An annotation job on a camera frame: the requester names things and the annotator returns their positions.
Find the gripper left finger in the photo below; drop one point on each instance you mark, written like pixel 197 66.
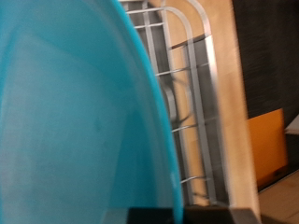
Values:
pixel 149 217

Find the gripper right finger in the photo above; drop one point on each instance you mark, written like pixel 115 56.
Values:
pixel 218 217

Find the blue plastic plate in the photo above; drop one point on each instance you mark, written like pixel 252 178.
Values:
pixel 78 124

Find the orange box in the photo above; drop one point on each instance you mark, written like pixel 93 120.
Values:
pixel 267 149

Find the dark partition screen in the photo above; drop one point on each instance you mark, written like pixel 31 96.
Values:
pixel 267 56

